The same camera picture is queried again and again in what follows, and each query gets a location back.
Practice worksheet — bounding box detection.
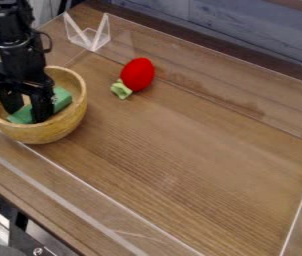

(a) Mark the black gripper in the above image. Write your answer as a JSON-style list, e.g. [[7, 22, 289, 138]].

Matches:
[[0, 31, 55, 123]]

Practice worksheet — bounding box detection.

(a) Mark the green rectangular block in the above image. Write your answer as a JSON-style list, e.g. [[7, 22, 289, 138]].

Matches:
[[5, 86, 72, 124]]

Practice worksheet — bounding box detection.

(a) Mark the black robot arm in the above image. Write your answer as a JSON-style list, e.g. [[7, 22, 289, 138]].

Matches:
[[0, 0, 55, 123]]

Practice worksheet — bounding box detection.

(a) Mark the brown wooden bowl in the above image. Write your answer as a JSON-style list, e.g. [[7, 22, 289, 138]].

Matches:
[[0, 66, 87, 144]]

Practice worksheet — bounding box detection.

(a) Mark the red plush strawberry toy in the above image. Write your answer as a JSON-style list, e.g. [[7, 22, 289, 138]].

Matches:
[[111, 57, 155, 100]]

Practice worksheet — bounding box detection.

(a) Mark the blue grey sofa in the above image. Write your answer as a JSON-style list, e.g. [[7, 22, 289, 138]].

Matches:
[[111, 0, 302, 64]]

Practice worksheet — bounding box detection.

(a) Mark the clear acrylic corner bracket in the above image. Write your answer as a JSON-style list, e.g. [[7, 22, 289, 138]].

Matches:
[[63, 13, 111, 52]]

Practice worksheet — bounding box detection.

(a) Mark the black table leg frame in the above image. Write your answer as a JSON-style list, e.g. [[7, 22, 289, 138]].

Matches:
[[0, 223, 73, 256]]

